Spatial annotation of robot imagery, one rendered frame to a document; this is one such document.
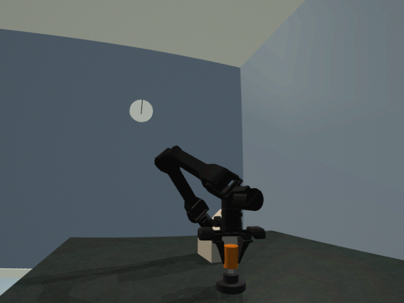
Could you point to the dark grey round pedestal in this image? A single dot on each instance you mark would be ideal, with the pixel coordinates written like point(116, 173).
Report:
point(230, 283)

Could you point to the orange knob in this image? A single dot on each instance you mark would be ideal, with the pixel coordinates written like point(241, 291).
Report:
point(231, 256)

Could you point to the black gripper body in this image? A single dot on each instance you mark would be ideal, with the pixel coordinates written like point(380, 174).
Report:
point(231, 222)

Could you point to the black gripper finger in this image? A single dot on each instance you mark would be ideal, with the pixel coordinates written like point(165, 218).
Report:
point(221, 249)
point(242, 244)

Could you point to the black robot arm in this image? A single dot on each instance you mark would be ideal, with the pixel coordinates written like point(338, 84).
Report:
point(214, 178)

